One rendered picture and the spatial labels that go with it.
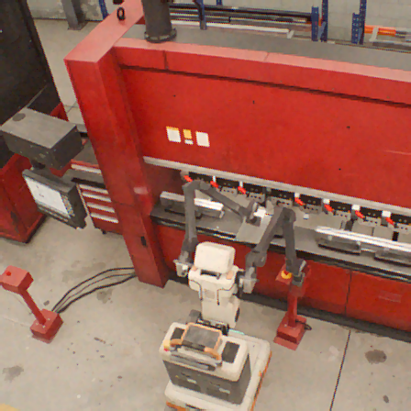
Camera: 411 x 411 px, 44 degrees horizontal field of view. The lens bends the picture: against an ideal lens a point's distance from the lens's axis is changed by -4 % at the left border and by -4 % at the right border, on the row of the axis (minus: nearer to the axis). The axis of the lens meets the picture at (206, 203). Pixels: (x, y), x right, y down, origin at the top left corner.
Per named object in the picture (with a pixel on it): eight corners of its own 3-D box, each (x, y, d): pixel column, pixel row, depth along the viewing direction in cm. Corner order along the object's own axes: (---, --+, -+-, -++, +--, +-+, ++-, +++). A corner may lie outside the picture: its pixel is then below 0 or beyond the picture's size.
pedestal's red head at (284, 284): (275, 288, 375) (275, 273, 362) (284, 272, 384) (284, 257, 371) (301, 298, 367) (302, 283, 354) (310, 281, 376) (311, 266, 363)
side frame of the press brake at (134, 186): (138, 282, 475) (62, 59, 310) (177, 215, 527) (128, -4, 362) (163, 289, 466) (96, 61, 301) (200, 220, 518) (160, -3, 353)
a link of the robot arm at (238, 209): (190, 186, 340) (197, 187, 331) (194, 179, 341) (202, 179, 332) (239, 216, 360) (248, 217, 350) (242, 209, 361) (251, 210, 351)
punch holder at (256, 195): (243, 199, 371) (241, 182, 359) (247, 191, 376) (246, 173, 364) (263, 203, 366) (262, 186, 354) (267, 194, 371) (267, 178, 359)
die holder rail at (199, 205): (161, 205, 415) (160, 196, 409) (164, 199, 419) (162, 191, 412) (221, 218, 399) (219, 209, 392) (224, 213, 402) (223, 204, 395)
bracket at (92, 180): (54, 195, 398) (51, 189, 393) (71, 174, 413) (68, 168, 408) (97, 206, 384) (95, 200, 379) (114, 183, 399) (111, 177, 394)
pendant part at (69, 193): (38, 208, 375) (20, 172, 350) (49, 198, 382) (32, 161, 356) (83, 230, 356) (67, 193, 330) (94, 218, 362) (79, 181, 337)
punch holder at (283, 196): (271, 205, 364) (270, 188, 352) (274, 196, 369) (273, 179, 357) (292, 209, 359) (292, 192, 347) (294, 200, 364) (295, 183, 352)
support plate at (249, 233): (235, 239, 368) (234, 238, 367) (247, 212, 384) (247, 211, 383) (260, 245, 362) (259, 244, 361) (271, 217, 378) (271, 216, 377)
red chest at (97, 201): (96, 237, 518) (67, 161, 446) (120, 202, 549) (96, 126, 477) (141, 249, 501) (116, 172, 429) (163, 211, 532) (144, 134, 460)
